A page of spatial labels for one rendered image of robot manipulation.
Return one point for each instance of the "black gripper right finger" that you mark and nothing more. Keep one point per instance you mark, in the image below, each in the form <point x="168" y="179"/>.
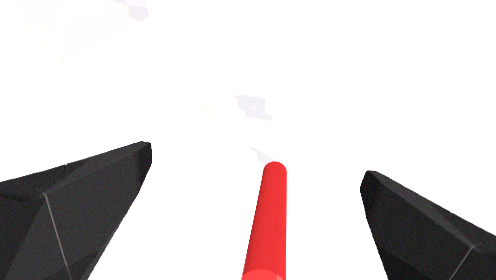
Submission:
<point x="418" y="239"/>

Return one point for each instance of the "red peg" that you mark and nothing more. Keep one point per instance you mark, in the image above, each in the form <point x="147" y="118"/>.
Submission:
<point x="266" y="252"/>

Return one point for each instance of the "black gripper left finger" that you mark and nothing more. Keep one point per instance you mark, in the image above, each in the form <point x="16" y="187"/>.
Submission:
<point x="55" y="224"/>

